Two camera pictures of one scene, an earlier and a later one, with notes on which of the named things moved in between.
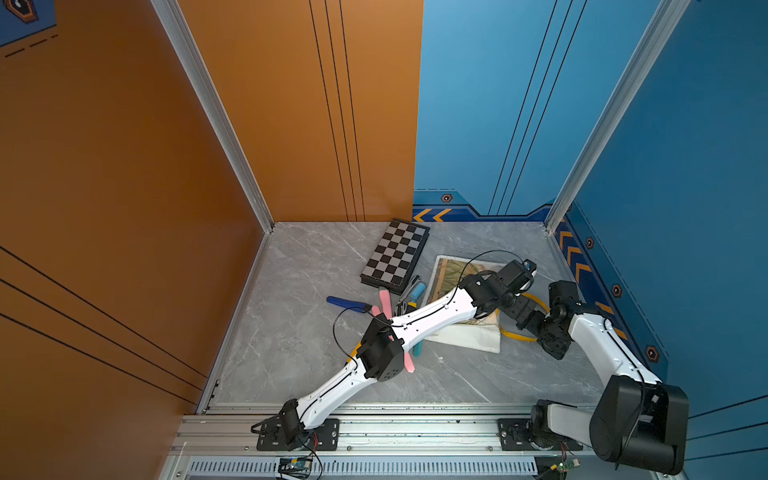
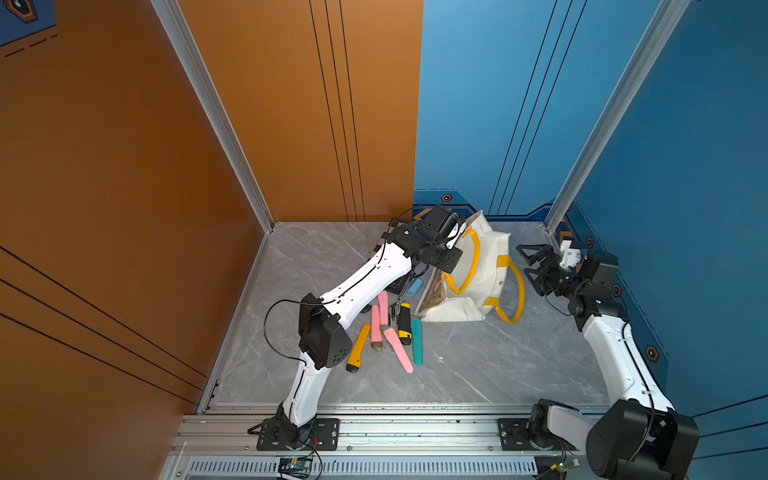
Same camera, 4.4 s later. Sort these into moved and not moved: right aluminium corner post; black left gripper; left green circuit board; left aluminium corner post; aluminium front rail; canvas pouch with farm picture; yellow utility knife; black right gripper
Moved: black left gripper; black right gripper; canvas pouch with farm picture
Not moved: left aluminium corner post; aluminium front rail; right aluminium corner post; left green circuit board; yellow utility knife
